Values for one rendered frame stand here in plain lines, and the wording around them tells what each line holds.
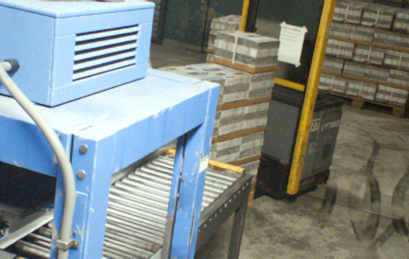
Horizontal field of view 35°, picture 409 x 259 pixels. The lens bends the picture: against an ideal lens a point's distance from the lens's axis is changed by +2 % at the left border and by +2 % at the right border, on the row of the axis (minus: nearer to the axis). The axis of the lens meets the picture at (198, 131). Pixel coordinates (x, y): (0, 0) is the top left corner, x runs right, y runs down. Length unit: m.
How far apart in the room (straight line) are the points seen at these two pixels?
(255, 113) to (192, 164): 2.87
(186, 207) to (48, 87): 0.65
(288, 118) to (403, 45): 3.72
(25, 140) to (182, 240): 0.75
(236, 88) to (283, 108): 0.91
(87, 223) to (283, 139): 4.05
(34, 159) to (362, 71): 7.66
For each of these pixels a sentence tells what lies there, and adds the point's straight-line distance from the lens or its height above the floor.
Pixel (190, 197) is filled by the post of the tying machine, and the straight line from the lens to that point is 1.86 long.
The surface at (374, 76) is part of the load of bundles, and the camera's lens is 8.77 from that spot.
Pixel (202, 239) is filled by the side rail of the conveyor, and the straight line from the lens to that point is 2.77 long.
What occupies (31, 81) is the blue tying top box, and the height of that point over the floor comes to 1.59.
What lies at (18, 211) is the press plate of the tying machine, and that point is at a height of 1.31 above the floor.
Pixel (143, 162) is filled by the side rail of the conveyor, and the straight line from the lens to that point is 3.27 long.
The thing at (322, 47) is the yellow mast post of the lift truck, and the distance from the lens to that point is 4.84.
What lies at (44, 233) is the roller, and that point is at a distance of 2.53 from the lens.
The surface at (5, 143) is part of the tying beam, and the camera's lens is 1.34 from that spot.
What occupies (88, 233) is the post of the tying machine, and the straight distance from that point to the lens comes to 1.30.
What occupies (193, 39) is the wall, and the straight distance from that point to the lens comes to 11.02.
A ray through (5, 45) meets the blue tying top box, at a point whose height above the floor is 1.66.
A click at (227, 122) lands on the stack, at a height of 0.73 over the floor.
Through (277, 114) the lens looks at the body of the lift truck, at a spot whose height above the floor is 0.64.
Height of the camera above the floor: 1.94
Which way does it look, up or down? 17 degrees down
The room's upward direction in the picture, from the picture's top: 8 degrees clockwise
